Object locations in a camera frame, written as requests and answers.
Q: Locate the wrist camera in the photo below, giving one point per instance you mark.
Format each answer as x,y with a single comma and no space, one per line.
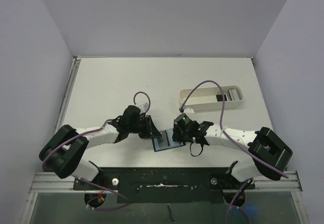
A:
186,110
143,107

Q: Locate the white oblong tray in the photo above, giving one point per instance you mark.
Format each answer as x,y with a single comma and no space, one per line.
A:
204,99

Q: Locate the black card in tray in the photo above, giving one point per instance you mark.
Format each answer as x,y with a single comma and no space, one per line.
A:
221,98

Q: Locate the aluminium rail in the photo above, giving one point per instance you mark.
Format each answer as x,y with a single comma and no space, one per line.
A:
67,92
290,184

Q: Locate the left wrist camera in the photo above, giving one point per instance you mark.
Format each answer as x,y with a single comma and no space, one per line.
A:
143,107

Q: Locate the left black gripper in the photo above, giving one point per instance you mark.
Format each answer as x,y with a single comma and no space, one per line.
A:
150,131

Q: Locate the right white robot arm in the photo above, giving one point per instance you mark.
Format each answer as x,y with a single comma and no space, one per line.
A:
269,155

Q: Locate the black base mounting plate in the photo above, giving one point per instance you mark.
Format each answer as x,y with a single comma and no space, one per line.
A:
168,185

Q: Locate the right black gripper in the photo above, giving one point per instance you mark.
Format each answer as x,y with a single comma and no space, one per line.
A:
177,133

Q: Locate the aluminium rail left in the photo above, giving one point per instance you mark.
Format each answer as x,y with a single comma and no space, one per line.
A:
67,92

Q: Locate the black credit card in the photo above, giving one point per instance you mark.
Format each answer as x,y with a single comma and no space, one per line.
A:
163,141

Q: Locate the aluminium rail right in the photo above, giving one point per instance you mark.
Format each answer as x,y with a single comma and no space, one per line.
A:
290,184

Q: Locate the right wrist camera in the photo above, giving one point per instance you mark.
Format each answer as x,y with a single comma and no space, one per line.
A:
186,110

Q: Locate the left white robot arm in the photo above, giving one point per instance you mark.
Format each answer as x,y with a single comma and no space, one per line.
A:
63,154

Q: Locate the blue card holder wallet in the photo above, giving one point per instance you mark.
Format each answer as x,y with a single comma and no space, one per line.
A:
173,144

